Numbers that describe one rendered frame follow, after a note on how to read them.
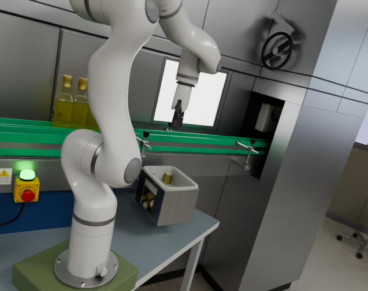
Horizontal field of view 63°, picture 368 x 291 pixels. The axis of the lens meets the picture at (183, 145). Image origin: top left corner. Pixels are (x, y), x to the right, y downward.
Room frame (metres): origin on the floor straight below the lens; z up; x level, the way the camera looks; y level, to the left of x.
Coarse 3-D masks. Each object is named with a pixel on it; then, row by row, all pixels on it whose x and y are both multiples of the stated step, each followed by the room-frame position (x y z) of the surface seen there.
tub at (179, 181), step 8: (144, 168) 1.23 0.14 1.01; (152, 168) 1.27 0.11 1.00; (160, 168) 1.29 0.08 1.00; (168, 168) 1.32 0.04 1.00; (176, 168) 1.32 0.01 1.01; (152, 176) 1.16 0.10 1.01; (160, 176) 1.30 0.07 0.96; (176, 176) 1.30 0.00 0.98; (184, 176) 1.26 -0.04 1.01; (160, 184) 1.10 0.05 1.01; (168, 184) 1.28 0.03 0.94; (176, 184) 1.28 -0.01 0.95; (184, 184) 1.24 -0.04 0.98; (192, 184) 1.20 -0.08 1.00
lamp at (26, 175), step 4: (24, 172) 0.90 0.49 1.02; (28, 172) 0.91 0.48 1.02; (32, 172) 0.92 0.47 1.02; (20, 176) 0.90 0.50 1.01; (24, 176) 0.89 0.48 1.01; (28, 176) 0.90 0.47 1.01; (32, 176) 0.91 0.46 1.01; (24, 180) 0.89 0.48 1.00; (28, 180) 0.90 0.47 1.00; (32, 180) 0.91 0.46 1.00
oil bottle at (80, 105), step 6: (78, 96) 1.16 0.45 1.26; (84, 96) 1.18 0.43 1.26; (78, 102) 1.15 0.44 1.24; (84, 102) 1.16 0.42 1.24; (72, 108) 1.15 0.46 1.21; (78, 108) 1.15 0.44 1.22; (84, 108) 1.16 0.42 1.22; (72, 114) 1.14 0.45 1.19; (78, 114) 1.15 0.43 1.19; (84, 114) 1.17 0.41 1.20; (72, 120) 1.14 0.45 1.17; (78, 120) 1.15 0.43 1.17; (84, 120) 1.17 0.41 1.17; (72, 126) 1.14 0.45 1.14; (78, 126) 1.16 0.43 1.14; (84, 126) 1.17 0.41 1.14
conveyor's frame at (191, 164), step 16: (0, 160) 0.90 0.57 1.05; (16, 160) 0.93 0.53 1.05; (32, 160) 0.96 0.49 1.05; (48, 160) 0.99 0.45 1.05; (160, 160) 1.37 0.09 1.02; (176, 160) 1.42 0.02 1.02; (192, 160) 1.48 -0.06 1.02; (208, 160) 1.54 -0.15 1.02; (224, 160) 1.61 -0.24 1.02; (240, 160) 1.69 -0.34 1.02; (256, 160) 1.77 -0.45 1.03; (0, 176) 0.90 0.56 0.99; (48, 176) 0.99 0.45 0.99; (64, 176) 1.02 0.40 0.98; (192, 176) 1.50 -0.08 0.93; (0, 192) 0.90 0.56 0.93
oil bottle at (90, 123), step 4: (88, 104) 1.18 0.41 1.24; (88, 108) 1.18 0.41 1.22; (88, 112) 1.18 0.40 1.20; (88, 116) 1.18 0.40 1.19; (92, 116) 1.19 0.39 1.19; (88, 120) 1.18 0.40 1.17; (92, 120) 1.19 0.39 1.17; (88, 124) 1.18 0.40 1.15; (92, 124) 1.19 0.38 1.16; (96, 124) 1.20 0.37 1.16; (88, 128) 1.19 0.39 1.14; (92, 128) 1.20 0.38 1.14; (96, 128) 1.21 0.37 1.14
